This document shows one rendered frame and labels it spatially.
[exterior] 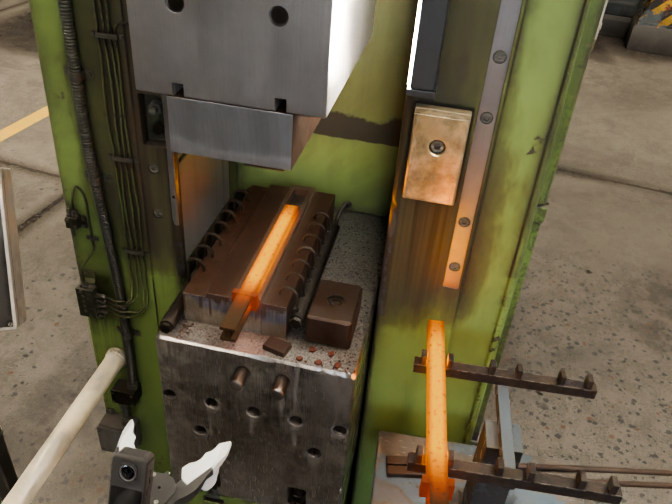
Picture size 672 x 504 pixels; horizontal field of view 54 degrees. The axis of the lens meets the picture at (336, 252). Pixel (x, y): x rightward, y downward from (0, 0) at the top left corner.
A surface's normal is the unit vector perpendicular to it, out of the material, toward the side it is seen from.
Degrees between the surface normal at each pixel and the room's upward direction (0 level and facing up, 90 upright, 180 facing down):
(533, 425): 0
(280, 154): 90
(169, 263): 90
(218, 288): 0
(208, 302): 90
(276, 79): 90
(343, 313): 0
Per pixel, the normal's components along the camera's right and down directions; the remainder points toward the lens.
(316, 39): -0.21, 0.55
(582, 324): 0.07, -0.81
